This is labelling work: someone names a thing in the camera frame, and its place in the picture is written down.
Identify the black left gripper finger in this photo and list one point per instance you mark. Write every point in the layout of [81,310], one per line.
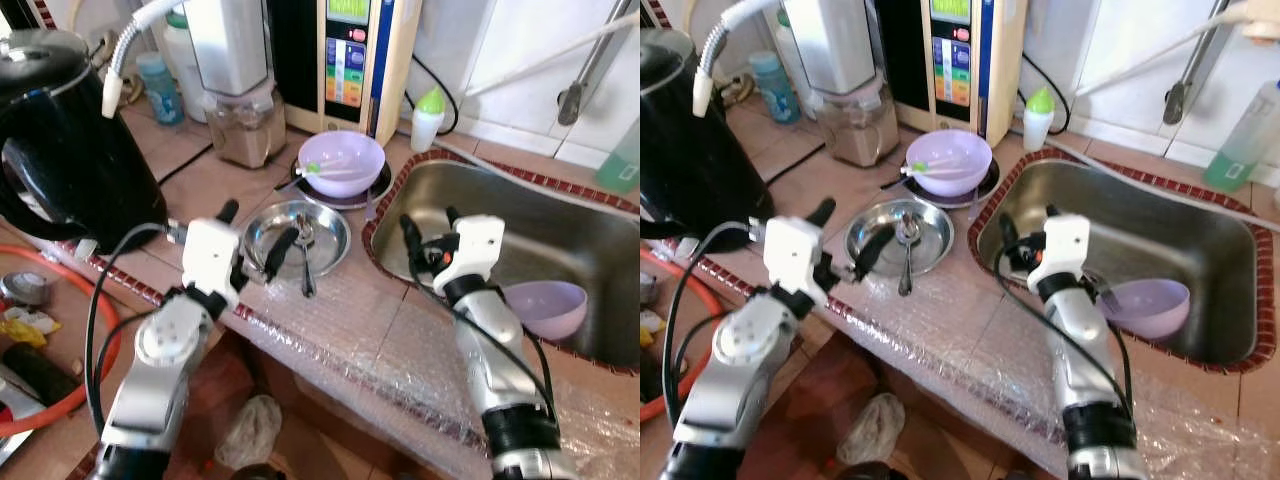
[822,211]
[282,252]
[229,211]
[874,250]

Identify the round steel plate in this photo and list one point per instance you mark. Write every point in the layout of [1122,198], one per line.
[935,245]
[990,190]
[378,196]
[328,250]

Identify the purple plastic bowl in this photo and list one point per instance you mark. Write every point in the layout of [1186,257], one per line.
[350,152]
[1150,305]
[960,150]
[550,305]

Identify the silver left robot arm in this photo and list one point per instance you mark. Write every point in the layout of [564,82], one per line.
[740,370]
[160,370]

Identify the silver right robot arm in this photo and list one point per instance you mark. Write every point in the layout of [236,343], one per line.
[1085,350]
[495,360]

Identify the steel kitchen sink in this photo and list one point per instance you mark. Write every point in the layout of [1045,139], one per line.
[560,230]
[1150,230]

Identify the maroon kitchen cabinet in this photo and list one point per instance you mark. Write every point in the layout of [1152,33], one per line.
[215,380]
[820,380]

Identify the metal spoon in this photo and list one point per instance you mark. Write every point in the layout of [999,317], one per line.
[905,260]
[306,260]

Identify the white blender brown jar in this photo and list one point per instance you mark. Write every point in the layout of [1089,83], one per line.
[855,130]
[245,130]

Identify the white bottle green cap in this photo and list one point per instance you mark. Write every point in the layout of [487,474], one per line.
[1038,125]
[427,125]

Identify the white green plastic spoon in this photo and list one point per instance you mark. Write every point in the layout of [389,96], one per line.
[320,170]
[925,170]

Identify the clear bubble wrap sheet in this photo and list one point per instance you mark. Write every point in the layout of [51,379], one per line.
[990,350]

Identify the black electric kettle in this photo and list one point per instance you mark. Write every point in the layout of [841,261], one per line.
[70,160]
[700,170]

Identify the small teal bottle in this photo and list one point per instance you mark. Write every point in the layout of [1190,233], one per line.
[775,90]
[160,95]

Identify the crumpled white plastic bag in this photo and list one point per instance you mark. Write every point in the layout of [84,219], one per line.
[872,428]
[250,430]

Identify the white plastic jug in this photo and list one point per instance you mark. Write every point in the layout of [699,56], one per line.
[178,45]

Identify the cream water ionizer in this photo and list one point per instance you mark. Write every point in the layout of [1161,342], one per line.
[960,60]
[350,60]

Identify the green dish soap bottle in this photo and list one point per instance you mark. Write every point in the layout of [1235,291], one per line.
[1245,140]
[622,160]

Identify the white flexible spout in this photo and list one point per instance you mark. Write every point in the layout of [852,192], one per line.
[125,60]
[712,60]

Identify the long white spout pipe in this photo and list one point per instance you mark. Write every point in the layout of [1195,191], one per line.
[1150,55]
[560,55]

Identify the small steel tin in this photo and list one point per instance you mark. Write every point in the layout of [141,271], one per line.
[25,288]

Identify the yellow wrapper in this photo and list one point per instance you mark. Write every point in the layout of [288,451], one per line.
[25,328]

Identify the black cylinder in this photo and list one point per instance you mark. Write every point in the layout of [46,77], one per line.
[40,372]

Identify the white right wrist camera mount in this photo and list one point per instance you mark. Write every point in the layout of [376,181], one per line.
[1068,245]
[478,245]

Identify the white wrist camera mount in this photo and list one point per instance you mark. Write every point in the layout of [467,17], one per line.
[1068,245]
[795,255]
[210,255]
[478,245]

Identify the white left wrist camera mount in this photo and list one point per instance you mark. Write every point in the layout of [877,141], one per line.
[795,255]
[210,255]

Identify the steel wall faucet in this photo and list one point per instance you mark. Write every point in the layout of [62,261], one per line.
[1178,100]
[572,100]

